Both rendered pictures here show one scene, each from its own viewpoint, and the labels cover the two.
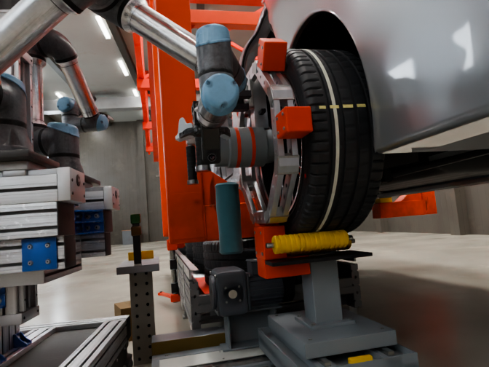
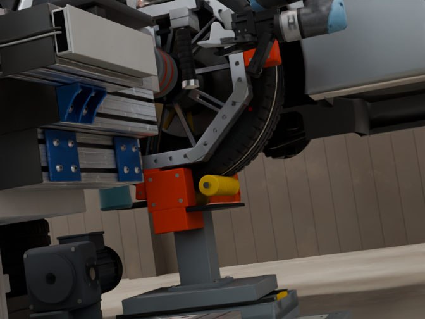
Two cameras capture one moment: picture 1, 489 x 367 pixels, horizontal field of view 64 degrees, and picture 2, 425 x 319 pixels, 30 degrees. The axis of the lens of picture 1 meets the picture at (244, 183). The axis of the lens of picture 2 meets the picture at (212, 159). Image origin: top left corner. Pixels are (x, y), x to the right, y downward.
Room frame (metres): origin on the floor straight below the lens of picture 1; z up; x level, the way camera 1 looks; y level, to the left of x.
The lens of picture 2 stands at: (0.19, 1.83, 0.40)
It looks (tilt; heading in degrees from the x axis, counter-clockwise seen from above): 5 degrees up; 298
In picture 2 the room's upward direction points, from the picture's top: 8 degrees counter-clockwise
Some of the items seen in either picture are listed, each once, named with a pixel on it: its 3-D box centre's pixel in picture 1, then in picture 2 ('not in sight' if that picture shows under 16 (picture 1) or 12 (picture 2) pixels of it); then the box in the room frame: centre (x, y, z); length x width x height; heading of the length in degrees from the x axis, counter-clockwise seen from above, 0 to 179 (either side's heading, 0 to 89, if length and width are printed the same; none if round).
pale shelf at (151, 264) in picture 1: (140, 264); not in sight; (1.83, 0.51, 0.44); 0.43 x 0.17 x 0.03; 13
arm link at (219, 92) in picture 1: (217, 97); (322, 17); (0.81, 0.04, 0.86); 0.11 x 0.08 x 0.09; 13
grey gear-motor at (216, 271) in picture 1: (262, 301); (86, 293); (1.67, -0.03, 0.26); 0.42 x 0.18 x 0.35; 103
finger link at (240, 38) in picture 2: (192, 132); (235, 40); (1.00, 0.12, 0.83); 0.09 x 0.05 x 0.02; 49
